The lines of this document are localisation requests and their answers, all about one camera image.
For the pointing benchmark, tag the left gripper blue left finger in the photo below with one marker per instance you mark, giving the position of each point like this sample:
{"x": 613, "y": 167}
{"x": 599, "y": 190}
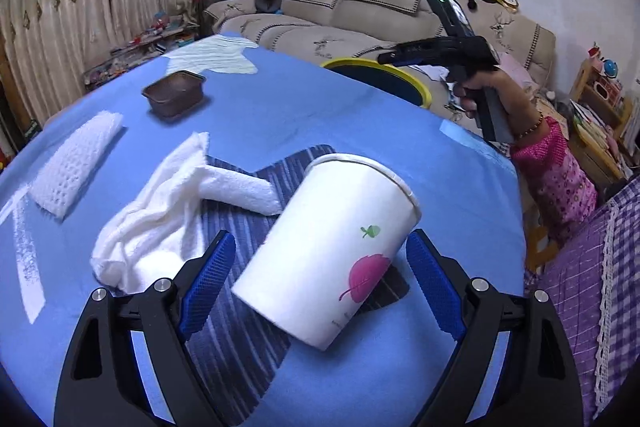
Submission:
{"x": 100, "y": 382}

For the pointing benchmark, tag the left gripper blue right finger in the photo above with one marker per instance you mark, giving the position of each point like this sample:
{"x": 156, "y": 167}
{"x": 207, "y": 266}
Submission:
{"x": 538, "y": 383}

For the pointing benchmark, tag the white paper cup pink leaf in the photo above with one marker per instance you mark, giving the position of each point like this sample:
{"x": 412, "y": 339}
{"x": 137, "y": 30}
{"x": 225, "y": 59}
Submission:
{"x": 331, "y": 245}

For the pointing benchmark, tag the pink sleeved right forearm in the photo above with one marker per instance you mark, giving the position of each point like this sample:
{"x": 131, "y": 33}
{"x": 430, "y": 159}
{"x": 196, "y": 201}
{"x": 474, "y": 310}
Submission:
{"x": 563, "y": 193}

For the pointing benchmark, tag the yellow rimmed trash bin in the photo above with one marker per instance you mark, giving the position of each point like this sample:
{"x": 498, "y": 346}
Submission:
{"x": 389, "y": 79}

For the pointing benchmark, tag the person's right hand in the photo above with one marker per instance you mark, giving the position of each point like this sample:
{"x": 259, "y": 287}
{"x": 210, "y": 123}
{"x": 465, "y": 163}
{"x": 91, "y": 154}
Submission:
{"x": 526, "y": 124}

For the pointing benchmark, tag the white crumpled towel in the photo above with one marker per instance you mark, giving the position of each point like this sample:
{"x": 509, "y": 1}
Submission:
{"x": 161, "y": 229}

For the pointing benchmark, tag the blue tablecloth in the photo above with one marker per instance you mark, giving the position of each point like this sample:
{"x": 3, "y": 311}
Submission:
{"x": 381, "y": 369}

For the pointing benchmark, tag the white foam fruit net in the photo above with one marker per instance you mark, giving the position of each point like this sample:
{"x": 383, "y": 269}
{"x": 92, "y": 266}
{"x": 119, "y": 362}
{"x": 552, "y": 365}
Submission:
{"x": 59, "y": 182}

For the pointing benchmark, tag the brown plastic tray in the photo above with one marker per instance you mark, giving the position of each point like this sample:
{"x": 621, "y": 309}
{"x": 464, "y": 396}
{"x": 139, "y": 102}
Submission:
{"x": 175, "y": 94}

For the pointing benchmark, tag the low shelf with clutter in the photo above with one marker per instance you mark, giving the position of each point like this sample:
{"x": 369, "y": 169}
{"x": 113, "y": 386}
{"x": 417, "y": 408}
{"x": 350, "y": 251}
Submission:
{"x": 168, "y": 34}

